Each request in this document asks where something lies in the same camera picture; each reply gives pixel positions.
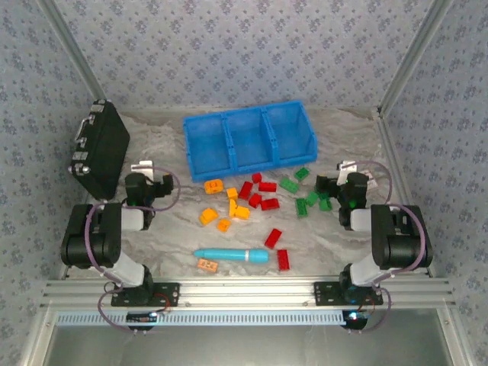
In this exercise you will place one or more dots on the orange lego brick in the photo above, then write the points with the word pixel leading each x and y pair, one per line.
pixel 242 212
pixel 213 185
pixel 232 207
pixel 232 193
pixel 208 216
pixel 223 225

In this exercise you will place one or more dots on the red lego brick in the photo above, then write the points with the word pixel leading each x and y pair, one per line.
pixel 270 204
pixel 273 238
pixel 267 187
pixel 246 190
pixel 283 260
pixel 254 200
pixel 256 177

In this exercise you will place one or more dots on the blue three-compartment bin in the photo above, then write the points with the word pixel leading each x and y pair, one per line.
pixel 207 137

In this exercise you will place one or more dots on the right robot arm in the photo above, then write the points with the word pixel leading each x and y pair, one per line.
pixel 400 236

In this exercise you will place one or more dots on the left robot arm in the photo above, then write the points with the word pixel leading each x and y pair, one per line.
pixel 91 236

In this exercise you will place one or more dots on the black hard case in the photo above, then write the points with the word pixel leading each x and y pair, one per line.
pixel 103 152

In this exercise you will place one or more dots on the silver case latch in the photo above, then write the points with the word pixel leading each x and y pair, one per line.
pixel 80 155
pixel 100 106
pixel 81 169

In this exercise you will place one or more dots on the flat orange lego plate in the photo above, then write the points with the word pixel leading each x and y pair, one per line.
pixel 207 264

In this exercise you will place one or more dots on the teal marker pen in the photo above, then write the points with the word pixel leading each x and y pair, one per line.
pixel 228 254

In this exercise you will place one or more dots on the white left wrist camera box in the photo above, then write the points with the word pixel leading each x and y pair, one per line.
pixel 143 167

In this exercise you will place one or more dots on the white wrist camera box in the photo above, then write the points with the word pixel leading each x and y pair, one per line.
pixel 347 169
pixel 143 167

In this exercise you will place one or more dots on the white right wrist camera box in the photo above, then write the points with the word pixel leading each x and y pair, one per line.
pixel 347 169

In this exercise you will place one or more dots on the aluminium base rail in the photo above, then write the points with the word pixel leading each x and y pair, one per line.
pixel 244 291

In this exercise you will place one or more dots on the aluminium frame post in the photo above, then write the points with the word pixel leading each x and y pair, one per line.
pixel 415 53
pixel 73 49

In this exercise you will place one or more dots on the aluminium frame leg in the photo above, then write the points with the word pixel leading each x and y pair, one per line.
pixel 455 339
pixel 38 335

